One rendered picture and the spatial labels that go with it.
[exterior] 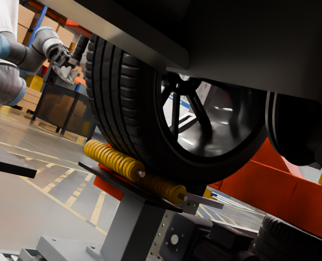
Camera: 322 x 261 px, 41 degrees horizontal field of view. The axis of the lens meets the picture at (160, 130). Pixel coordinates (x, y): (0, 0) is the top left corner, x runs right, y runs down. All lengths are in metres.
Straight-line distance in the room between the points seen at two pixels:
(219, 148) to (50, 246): 0.58
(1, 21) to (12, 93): 0.33
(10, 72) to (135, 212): 1.05
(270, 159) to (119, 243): 0.66
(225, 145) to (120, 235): 0.43
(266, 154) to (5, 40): 1.12
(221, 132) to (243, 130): 0.08
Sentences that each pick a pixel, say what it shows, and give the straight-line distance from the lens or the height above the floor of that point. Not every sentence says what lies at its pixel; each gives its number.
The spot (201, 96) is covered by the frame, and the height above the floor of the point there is 0.83.
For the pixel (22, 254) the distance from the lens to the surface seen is 1.37.
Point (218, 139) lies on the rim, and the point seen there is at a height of 0.69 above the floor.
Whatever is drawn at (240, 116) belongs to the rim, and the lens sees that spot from 1.46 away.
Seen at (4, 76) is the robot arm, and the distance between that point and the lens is 2.04.
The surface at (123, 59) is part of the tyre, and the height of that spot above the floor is 0.76.
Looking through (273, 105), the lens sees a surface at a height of 0.78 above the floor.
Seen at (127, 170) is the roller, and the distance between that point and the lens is 1.17.
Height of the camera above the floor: 0.61
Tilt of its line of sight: 2 degrees up
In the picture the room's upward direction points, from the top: 22 degrees clockwise
